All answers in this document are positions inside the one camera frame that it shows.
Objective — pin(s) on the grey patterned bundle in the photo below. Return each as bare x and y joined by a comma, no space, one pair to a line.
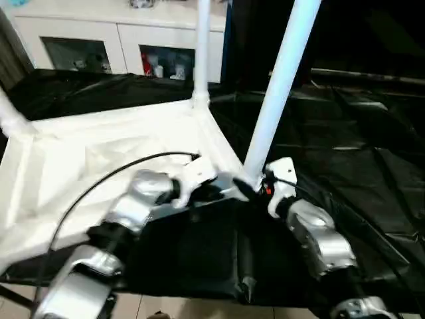
141,3

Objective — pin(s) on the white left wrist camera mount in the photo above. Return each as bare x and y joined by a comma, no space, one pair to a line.
196,172

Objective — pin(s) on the white plastic table top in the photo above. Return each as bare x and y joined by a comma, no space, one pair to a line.
83,149

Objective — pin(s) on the black metal table frame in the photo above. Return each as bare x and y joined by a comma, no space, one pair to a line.
16,294

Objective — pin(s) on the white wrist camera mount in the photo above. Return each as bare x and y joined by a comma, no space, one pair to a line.
282,169
196,172

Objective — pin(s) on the patterned jar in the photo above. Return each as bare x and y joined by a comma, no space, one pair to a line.
179,71

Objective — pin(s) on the black work surface mat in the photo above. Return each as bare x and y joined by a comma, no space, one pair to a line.
365,149

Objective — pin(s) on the grey curtain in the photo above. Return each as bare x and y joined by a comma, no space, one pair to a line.
11,50

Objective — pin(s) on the red white bottle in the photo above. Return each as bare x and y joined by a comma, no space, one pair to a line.
146,63

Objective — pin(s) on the white glass-door cabinet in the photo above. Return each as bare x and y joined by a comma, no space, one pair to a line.
116,23

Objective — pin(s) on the blue vertical strip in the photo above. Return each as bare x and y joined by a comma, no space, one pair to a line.
226,50

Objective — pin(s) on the white plastic table leg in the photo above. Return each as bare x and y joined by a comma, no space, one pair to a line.
13,116
202,50
279,83

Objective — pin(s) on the black backdrop cloth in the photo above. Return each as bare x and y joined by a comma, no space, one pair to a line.
365,33

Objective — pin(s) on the dark grey tube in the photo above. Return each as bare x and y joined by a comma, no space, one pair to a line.
365,75

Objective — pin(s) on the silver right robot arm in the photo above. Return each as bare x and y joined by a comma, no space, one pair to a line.
318,239

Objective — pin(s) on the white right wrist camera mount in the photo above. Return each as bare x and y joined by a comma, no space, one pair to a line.
282,169

